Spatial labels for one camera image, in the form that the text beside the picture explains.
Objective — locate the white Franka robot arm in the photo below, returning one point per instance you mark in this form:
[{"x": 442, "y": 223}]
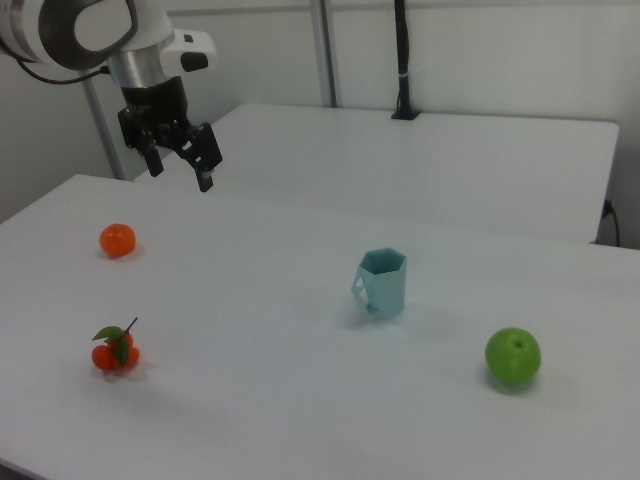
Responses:
[{"x": 150, "y": 30}]

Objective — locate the light blue hexagonal mug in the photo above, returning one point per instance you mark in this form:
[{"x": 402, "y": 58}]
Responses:
[{"x": 387, "y": 295}]

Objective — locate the large orange mandarin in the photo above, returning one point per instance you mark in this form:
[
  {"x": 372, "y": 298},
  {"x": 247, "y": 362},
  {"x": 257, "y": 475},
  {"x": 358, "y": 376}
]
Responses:
[{"x": 117, "y": 241}]

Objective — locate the small mandarin cluster with leaves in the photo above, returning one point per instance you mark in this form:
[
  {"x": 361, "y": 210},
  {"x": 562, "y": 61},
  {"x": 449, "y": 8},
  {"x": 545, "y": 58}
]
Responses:
[{"x": 102, "y": 357}]

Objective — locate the wide white partition post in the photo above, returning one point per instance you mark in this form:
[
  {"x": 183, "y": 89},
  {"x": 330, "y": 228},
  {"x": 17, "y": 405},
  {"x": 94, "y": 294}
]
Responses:
[{"x": 324, "y": 50}]

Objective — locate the black camera pole with base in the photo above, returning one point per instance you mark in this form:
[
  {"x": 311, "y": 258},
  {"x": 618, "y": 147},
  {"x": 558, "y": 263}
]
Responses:
[{"x": 401, "y": 50}]

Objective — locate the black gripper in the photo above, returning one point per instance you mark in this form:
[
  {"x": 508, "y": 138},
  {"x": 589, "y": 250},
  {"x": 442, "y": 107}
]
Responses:
[{"x": 150, "y": 105}]

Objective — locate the white side table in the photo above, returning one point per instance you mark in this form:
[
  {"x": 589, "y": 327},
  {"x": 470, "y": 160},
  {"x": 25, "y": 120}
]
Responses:
[{"x": 400, "y": 165}]

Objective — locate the thin white partition post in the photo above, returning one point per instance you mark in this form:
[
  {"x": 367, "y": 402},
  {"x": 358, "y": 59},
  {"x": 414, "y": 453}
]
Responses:
[{"x": 102, "y": 130}]

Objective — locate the green apple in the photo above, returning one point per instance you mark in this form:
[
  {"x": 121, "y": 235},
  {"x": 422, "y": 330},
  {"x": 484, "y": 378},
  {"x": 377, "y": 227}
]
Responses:
[{"x": 512, "y": 356}]

